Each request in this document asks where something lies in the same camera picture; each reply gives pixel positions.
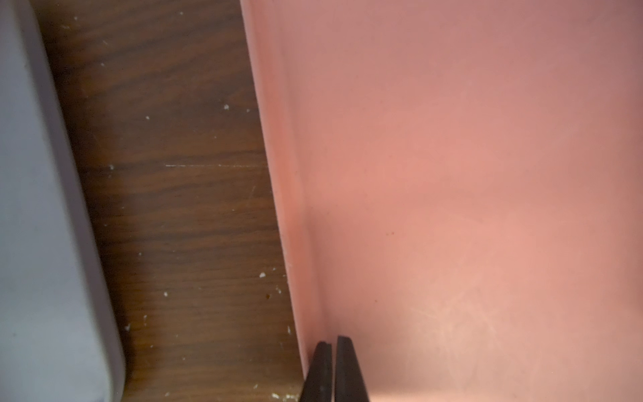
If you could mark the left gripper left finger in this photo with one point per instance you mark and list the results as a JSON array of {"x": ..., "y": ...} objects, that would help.
[{"x": 318, "y": 385}]

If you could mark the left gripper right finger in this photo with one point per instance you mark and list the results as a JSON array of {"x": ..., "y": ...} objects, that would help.
[{"x": 349, "y": 382}]

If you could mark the pink silicone mat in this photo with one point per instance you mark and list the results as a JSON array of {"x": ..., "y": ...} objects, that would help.
[{"x": 458, "y": 188}]

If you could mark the purple silicone mat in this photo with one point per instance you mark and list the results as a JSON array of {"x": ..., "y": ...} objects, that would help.
[{"x": 59, "y": 336}]

